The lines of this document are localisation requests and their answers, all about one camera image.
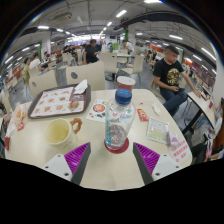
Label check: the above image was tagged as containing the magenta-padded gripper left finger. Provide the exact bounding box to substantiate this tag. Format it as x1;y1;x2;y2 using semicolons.
40;142;92;186

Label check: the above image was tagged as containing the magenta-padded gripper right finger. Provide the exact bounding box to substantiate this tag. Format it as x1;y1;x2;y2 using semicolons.
131;142;183;186

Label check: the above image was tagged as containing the clear blue-capped water bottle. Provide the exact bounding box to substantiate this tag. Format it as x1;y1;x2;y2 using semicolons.
104;88;137;152

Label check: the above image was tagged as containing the clear plastic packet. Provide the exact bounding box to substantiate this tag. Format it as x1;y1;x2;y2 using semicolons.
146;116;170;145

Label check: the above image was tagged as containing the small red sauce packet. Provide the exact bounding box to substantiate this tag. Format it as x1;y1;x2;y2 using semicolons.
136;108;149;122

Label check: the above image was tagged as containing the small white packet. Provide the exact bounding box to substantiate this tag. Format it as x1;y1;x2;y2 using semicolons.
151;103;163;117

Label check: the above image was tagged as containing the colourful sticker leaflet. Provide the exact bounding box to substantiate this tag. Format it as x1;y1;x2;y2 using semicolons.
85;98;110;124

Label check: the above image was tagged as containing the brown tray with paper liner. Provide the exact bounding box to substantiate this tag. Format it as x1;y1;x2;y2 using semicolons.
27;83;92;120

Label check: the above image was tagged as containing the person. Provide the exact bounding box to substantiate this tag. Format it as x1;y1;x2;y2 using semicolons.
22;57;32;84
191;133;224;164
82;38;102;65
152;44;203;116
199;96;224;134
29;53;49;73

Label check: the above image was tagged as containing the red packet by fries bag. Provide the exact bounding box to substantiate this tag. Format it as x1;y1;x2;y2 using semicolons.
16;121;26;132

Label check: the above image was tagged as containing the white crumpled napkin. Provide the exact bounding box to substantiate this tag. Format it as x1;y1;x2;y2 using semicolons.
73;78;89;95

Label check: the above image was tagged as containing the clear bag of fries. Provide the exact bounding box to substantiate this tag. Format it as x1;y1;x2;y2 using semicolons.
5;103;29;138

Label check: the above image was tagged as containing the neighbouring beige table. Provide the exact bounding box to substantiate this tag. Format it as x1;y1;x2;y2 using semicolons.
182;90;216;135

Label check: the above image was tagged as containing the red paper cup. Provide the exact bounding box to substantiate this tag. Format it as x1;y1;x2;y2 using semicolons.
116;75;137;93

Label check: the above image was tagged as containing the beige chair with oval hole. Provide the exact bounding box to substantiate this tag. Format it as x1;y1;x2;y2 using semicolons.
65;60;106;91
28;68;58;99

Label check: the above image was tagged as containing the group of beige chairs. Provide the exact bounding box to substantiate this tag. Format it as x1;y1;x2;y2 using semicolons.
61;49;146;78

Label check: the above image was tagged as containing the ceiling air conditioner unit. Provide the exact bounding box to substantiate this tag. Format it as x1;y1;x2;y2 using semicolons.
53;12;73;23

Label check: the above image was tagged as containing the group of ceiling lights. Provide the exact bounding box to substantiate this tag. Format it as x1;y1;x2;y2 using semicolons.
3;0;218;74

